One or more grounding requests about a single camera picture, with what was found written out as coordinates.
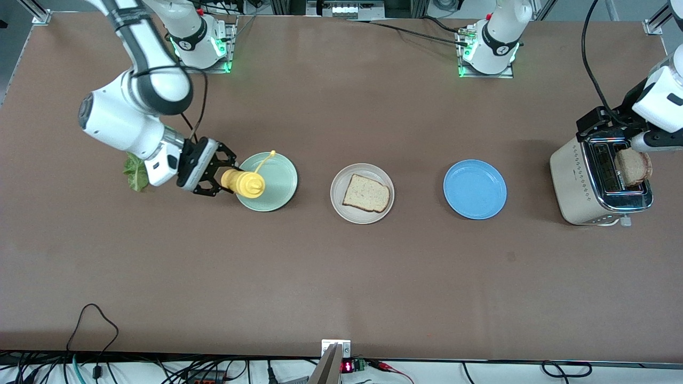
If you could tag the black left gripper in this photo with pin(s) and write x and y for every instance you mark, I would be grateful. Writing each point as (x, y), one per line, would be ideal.
(628, 107)

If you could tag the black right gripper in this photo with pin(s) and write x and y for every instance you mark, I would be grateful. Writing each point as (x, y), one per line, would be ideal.
(193, 165)

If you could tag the yellow squeeze bottle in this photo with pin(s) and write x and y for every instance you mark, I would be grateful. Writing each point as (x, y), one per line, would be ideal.
(248, 184)

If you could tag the dark toasted bread slice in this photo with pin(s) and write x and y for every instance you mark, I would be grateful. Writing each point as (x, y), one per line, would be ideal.
(632, 166)

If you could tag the green lettuce leaf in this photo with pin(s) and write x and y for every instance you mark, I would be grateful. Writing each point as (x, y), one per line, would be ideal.
(136, 178)

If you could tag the light bread slice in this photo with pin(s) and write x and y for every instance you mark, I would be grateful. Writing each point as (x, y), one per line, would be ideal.
(368, 194)

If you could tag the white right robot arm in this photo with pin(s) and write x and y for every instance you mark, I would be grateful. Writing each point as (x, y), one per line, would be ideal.
(117, 122)

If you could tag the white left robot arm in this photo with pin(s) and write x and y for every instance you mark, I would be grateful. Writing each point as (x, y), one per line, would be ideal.
(496, 42)

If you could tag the pale green plate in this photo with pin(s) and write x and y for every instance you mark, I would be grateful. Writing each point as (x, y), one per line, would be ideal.
(280, 186)

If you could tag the beige plate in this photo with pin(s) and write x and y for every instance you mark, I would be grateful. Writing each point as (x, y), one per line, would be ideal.
(337, 186)

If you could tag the blue plate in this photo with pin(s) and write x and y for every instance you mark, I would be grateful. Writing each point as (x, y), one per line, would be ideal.
(475, 189)

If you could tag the beige chrome toaster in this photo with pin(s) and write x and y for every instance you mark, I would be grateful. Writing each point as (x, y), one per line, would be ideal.
(573, 181)

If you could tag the grey metal bar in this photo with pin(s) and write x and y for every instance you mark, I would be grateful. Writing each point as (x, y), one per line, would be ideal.
(326, 370)

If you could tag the red display circuit board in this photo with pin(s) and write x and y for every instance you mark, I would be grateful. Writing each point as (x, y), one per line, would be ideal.
(349, 367)

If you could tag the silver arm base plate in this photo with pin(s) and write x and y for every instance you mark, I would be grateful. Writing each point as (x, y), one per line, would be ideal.
(485, 76)
(203, 70)

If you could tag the aluminium corner bracket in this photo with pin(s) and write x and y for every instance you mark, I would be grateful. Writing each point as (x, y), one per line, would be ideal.
(40, 16)
(653, 25)

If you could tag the metal frame device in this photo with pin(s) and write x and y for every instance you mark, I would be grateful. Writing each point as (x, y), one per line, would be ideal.
(344, 9)

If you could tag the small silver mounting bracket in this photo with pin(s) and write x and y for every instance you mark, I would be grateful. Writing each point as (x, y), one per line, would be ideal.
(326, 346)

